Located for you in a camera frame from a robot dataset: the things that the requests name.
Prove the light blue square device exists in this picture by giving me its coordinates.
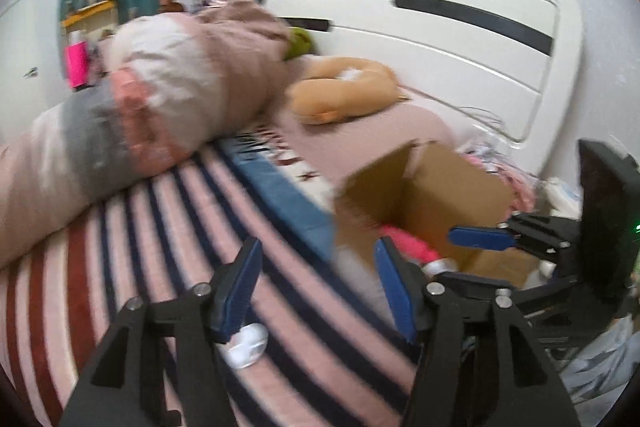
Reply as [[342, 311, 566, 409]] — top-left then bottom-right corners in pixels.
[[378, 225, 459, 279]]

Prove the white earbuds case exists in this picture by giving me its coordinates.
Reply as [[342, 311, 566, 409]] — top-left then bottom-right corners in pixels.
[[217, 323, 269, 371]]

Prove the cardboard box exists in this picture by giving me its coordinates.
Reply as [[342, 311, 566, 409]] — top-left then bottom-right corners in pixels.
[[334, 142, 538, 287]]

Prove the striped bed blanket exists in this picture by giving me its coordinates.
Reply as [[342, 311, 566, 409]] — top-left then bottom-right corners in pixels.
[[1, 124, 418, 426]]

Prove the pink ribbed pillow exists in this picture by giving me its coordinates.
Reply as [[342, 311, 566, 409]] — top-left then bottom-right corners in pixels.
[[268, 55, 456, 207]]

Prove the white bed headboard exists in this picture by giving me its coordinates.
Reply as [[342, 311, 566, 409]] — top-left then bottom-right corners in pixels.
[[264, 0, 584, 173]]

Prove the brown plush toy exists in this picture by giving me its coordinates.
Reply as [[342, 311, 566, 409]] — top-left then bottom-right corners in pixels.
[[285, 56, 407, 126]]

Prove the rolled pink grey duvet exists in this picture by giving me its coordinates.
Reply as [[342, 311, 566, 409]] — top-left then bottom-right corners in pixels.
[[1, 0, 303, 263]]

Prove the green plush toy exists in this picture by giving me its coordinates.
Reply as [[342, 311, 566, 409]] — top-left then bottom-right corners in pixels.
[[284, 26, 314, 61]]

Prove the pink bag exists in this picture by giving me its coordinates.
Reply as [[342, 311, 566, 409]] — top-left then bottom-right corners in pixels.
[[64, 30, 89, 91]]

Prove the white door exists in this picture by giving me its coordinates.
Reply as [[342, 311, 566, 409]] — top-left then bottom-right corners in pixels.
[[1, 0, 67, 143]]

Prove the yellow shelf cabinet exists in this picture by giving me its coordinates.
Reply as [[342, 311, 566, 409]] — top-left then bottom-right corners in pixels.
[[61, 0, 119, 41]]

